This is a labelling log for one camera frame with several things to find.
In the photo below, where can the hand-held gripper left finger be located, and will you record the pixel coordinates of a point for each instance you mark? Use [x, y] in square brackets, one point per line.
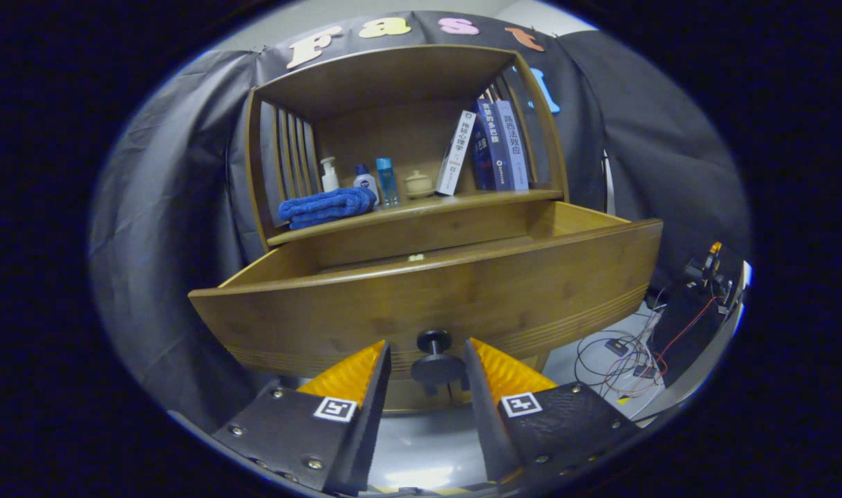
[366, 429]

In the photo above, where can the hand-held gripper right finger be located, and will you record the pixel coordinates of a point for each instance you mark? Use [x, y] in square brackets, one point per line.
[487, 422]

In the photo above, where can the black drawer knob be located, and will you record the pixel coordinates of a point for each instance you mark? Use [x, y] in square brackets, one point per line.
[435, 366]

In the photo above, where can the wooden countertop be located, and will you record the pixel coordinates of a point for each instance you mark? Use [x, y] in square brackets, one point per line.
[407, 207]

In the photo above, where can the wooden cabinet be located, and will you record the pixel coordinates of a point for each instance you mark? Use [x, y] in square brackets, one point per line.
[407, 83]

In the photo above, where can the blue folded towel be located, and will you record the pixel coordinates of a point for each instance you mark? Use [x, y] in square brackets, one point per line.
[324, 207]

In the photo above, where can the dark side table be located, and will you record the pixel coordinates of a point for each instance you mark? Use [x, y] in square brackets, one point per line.
[704, 346]

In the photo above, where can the white bottle with blue cap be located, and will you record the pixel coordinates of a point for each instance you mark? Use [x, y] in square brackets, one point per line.
[366, 183]

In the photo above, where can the cream lidded teacup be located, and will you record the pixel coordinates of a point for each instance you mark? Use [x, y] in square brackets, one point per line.
[419, 185]

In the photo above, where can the clear blue bottle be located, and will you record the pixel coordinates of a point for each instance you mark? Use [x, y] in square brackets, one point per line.
[386, 181]

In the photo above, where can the white pump bottle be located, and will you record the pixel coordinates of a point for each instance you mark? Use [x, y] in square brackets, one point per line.
[330, 181]

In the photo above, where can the white book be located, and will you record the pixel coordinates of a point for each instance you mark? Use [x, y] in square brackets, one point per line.
[457, 152]

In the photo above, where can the dark blue book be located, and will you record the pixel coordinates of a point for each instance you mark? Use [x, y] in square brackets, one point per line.
[493, 145]

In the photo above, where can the light blue book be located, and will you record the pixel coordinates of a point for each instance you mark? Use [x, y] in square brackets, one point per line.
[514, 145]

